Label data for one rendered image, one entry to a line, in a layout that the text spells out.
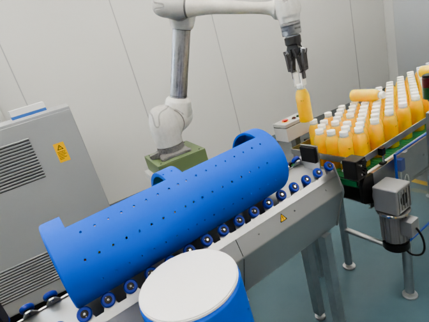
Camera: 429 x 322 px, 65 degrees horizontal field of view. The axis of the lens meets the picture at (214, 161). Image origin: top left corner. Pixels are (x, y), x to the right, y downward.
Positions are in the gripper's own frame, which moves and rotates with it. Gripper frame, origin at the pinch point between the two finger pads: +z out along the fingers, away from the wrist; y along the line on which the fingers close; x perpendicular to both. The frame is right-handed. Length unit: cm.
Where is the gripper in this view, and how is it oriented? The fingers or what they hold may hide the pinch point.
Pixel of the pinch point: (299, 79)
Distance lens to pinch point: 170.1
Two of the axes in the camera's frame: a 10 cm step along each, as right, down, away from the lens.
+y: 5.4, 1.5, -8.3
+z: 2.5, 9.1, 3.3
